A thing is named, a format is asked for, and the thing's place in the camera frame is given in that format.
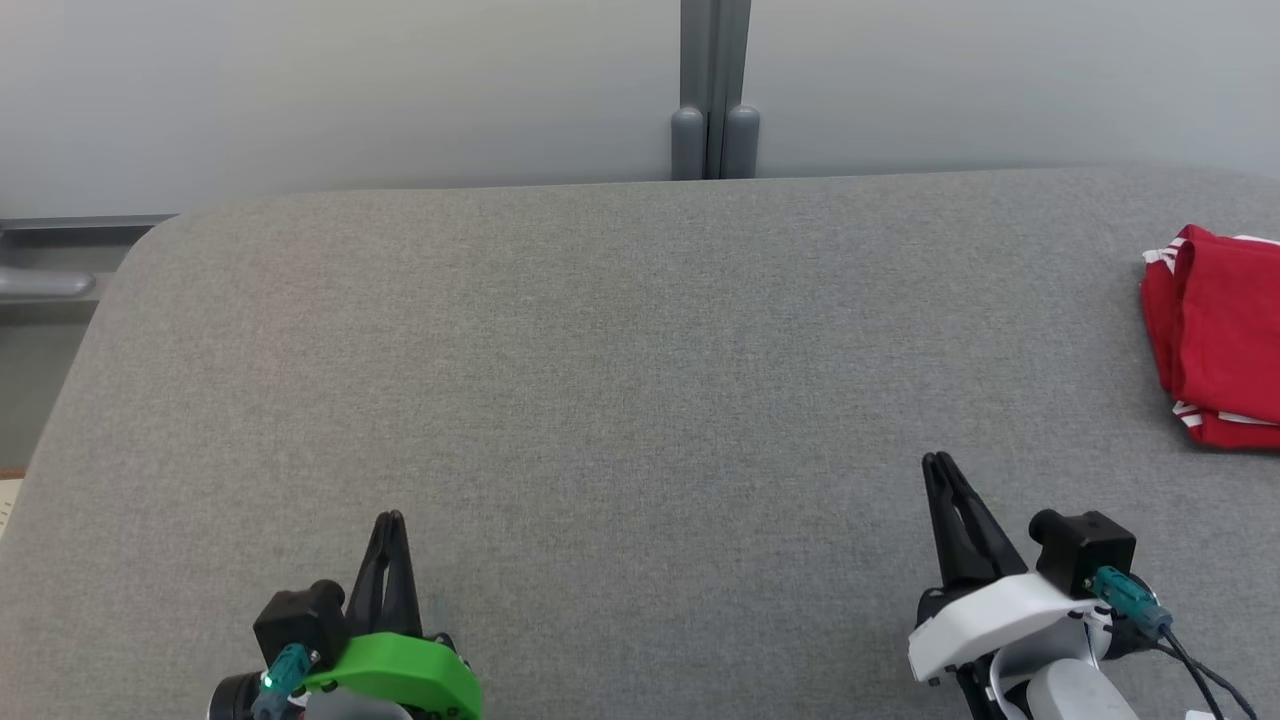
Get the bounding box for cream perforated laundry basket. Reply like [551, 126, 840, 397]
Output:
[0, 468, 26, 541]

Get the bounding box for grey partition post rounded feet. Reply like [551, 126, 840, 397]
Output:
[670, 0, 761, 182]

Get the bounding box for teal plug black cable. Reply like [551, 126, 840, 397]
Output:
[1090, 567, 1261, 720]
[252, 643, 311, 720]

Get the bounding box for red basketball jersey white sleeves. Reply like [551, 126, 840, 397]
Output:
[1140, 225, 1280, 429]

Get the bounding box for right teal plug black cable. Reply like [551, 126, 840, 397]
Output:
[1090, 567, 1261, 720]

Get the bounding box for left teal plug black cable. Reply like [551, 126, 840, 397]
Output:
[252, 643, 311, 720]

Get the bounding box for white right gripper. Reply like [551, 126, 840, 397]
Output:
[908, 452, 1171, 687]

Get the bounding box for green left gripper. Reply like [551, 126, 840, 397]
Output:
[208, 510, 483, 720]

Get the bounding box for grey partition post long foot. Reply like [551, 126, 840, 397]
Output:
[0, 215, 181, 303]

